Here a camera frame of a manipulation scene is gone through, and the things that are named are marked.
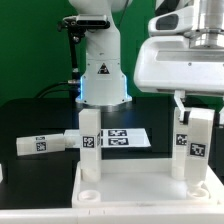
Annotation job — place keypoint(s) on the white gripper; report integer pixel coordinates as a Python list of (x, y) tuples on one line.
[(167, 64)]

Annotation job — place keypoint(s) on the white desk tabletop tray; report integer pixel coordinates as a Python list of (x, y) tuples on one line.
[(141, 183)]

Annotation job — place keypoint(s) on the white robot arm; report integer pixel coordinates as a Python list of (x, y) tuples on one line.
[(103, 83)]

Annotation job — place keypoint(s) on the white marker sheet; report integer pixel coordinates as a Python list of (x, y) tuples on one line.
[(112, 138)]

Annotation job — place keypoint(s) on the white L-shaped fence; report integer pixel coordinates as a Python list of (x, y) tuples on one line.
[(197, 214)]

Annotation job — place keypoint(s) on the white piece at left edge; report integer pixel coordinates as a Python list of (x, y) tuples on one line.
[(1, 173)]

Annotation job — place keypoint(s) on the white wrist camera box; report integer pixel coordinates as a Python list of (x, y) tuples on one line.
[(178, 21)]

